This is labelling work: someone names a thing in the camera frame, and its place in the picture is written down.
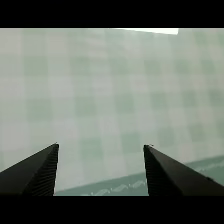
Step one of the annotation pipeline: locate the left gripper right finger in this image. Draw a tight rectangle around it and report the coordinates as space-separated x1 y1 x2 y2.
142 143 224 197

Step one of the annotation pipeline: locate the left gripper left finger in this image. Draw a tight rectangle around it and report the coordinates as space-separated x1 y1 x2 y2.
0 142 60 197

